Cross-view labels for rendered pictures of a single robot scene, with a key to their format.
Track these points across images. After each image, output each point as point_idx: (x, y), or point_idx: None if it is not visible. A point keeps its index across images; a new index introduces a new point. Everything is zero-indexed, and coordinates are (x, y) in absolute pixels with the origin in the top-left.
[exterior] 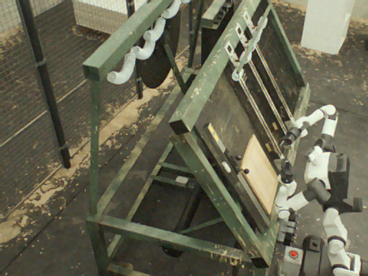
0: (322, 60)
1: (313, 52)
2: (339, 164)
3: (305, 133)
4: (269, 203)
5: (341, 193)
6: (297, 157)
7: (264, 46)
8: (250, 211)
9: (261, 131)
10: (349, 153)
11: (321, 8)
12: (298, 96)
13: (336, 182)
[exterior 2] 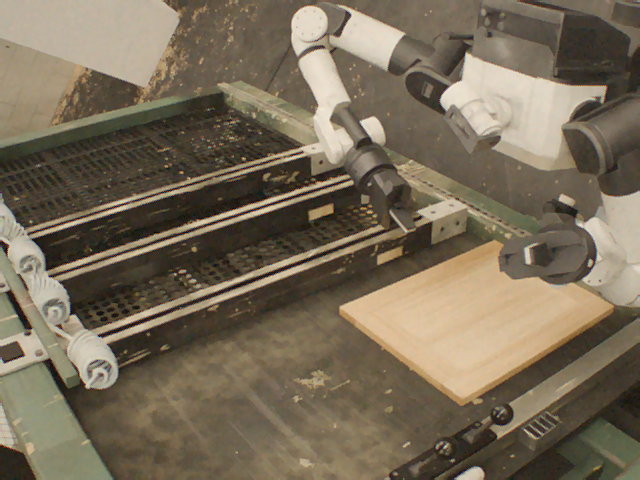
0: (185, 46)
1: (165, 63)
2: (527, 29)
3: (374, 126)
4: (577, 296)
5: (619, 55)
6: (402, 150)
7: (78, 189)
8: (615, 389)
9: (335, 273)
10: (414, 23)
11: (74, 29)
12: (247, 116)
13: (586, 60)
